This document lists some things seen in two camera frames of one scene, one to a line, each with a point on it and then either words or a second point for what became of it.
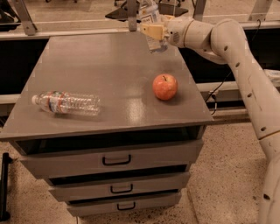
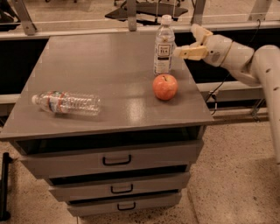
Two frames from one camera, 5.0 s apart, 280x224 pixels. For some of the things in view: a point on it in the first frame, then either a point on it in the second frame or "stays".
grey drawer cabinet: x=111 y=127 stays
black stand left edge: x=4 y=214 stays
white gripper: x=175 y=31 to x=217 y=50
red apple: x=164 y=87 stays
